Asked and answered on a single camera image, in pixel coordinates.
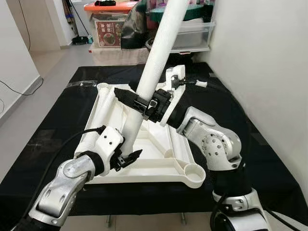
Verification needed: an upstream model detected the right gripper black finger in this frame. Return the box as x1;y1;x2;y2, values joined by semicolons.
114;88;151;116

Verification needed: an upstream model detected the white plastic children table top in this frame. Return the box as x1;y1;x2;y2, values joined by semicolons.
73;82;206;189

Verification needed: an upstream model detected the beige low platform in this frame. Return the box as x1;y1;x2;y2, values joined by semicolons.
89;46;150;65

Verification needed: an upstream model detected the clear tape strip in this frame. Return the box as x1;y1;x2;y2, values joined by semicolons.
67;79;97;88

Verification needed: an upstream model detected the black wok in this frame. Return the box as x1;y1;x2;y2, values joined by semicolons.
144;36;198;63

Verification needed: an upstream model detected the storage box with orange lid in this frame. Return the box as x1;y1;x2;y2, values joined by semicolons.
83;1;140;49

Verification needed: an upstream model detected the black plastic bag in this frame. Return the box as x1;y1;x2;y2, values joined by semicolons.
120;0;157;50

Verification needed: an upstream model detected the black floor mop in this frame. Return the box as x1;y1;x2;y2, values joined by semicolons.
72;34;92;45

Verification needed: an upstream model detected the clear tape patch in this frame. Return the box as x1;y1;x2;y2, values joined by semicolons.
26;130;63;159

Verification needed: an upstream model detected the clear plastic storage box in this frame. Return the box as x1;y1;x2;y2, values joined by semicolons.
171;19;216;52

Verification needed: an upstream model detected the green pot lid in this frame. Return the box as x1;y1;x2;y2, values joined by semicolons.
149;4;205;22

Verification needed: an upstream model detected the black tablecloth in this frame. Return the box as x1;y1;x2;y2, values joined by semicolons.
0;62;308;229

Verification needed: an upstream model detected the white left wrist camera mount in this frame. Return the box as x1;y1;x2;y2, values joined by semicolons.
94;126;125;167

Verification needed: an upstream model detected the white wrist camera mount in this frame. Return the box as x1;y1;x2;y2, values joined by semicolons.
94;126;125;167
161;65;187;127

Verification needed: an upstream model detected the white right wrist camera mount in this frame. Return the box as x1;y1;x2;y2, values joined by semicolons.
161;65;187;127

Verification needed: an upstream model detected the black wall cable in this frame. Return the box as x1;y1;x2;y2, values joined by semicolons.
0;77;45;97

